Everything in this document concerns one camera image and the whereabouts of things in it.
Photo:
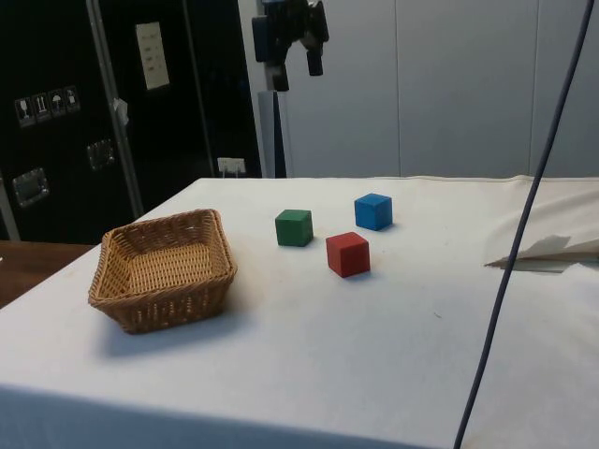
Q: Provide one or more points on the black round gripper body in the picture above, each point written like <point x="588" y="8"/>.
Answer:
<point x="285" y="2"/>

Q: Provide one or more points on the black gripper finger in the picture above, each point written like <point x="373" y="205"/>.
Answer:
<point x="267" y="39"/>
<point x="316" y="33"/>

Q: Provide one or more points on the blue wooden cube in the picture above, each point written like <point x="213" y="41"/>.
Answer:
<point x="372" y="212"/>

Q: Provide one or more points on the green wooden cube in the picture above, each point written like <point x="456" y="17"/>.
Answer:
<point x="292" y="229"/>

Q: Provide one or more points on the red wooden cube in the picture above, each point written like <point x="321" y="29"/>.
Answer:
<point x="347" y="255"/>

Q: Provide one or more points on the rectangular wicker basket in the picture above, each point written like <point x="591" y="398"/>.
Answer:
<point x="164" y="276"/>

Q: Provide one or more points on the pale locker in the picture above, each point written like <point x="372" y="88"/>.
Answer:
<point x="355" y="93"/>
<point x="477" y="93"/>

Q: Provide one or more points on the black cabinet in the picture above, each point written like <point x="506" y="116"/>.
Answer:
<point x="56" y="47"/>

